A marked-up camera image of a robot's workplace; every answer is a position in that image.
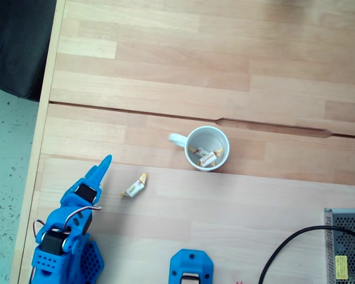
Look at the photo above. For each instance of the white yellow sweet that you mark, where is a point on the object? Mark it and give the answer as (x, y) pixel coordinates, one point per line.
(134, 187)
(199, 151)
(207, 160)

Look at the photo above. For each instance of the white ceramic mug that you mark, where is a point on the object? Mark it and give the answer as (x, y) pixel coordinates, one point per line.
(176, 138)

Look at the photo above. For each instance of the light wooden board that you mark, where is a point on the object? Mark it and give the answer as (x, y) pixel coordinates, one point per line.
(225, 213)

